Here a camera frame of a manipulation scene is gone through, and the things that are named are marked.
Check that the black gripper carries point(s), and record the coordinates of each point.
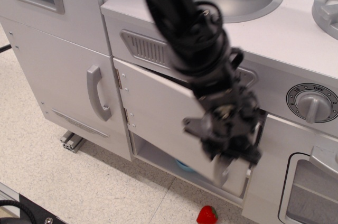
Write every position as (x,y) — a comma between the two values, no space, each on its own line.
(230,120)

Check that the silver cabinet door handle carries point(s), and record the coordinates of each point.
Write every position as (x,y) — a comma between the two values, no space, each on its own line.
(221,169)

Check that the white cabinet door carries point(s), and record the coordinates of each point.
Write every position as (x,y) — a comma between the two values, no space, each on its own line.
(156,107)

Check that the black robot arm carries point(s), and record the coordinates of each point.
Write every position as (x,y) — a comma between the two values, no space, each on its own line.
(203,56)

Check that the blue bowl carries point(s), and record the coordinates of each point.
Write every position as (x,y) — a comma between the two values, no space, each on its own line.
(183,166)

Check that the red toy strawberry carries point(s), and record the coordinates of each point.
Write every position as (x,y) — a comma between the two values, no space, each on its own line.
(207,215)

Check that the oven door with window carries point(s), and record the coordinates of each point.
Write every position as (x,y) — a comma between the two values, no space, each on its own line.
(309,194)

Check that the grey timer knob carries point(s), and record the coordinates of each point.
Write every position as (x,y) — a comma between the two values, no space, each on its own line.
(312,102)

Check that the grey vent panel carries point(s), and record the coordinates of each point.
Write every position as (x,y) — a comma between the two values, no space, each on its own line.
(157,52)

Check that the white toy kitchen body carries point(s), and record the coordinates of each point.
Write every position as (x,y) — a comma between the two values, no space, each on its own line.
(284,48)

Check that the aluminium extrusion bar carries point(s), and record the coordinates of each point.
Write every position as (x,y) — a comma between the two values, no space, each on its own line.
(72,142)

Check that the silver toy faucet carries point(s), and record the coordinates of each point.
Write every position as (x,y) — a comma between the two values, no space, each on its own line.
(325,16)

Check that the white fridge lower door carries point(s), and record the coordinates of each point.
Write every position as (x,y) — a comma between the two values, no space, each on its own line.
(56,71)

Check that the silver oven door handle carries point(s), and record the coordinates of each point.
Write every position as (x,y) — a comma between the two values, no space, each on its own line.
(324,160)

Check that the silver fridge door handle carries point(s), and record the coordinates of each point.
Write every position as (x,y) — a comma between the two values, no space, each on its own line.
(93,76)

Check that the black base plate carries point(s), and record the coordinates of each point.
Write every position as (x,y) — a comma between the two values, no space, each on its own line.
(26,211)

